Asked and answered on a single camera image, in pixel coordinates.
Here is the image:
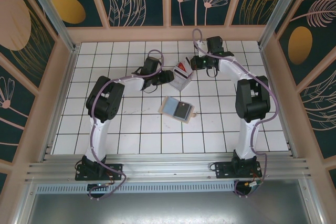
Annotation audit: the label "clear plastic card box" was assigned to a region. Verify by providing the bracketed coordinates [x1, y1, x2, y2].
[169, 61, 194, 92]

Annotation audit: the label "light blue credit card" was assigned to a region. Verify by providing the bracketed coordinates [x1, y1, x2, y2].
[163, 96, 181, 116]

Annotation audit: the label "black credit card with chip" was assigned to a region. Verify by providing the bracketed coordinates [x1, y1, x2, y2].
[174, 102, 192, 120]

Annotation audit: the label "tan card holder grey pockets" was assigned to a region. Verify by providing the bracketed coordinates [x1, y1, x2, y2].
[158, 95, 197, 125]

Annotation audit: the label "white card with black stripe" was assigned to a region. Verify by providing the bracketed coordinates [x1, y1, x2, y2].
[172, 69, 191, 81]

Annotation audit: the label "red credit card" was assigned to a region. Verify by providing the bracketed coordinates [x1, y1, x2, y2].
[175, 61, 191, 74]

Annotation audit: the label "green circuit board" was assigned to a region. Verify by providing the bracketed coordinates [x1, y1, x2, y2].
[244, 180, 262, 190]

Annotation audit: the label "grey metal sheet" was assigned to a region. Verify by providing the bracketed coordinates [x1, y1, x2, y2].
[26, 192, 316, 224]

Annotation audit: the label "left gripper thin black cable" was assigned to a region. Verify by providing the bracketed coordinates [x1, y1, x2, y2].
[145, 83, 159, 94]

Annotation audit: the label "aluminium side rail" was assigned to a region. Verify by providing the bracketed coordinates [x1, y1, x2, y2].
[39, 48, 79, 162]
[258, 47, 300, 159]

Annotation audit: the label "aluminium frame beam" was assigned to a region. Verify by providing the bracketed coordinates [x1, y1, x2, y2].
[25, 152, 316, 186]

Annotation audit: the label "aluminium corner post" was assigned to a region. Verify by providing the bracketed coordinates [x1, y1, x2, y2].
[258, 0, 313, 49]
[20, 0, 79, 53]

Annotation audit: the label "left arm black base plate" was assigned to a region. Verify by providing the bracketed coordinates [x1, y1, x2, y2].
[75, 157, 124, 182]

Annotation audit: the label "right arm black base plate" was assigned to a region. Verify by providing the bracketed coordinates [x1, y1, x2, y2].
[214, 155, 263, 179]

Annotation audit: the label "perforated metal cable tray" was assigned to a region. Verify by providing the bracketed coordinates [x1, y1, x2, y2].
[35, 180, 237, 195]

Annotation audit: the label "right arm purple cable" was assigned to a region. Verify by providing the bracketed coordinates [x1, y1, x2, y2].
[193, 28, 279, 198]

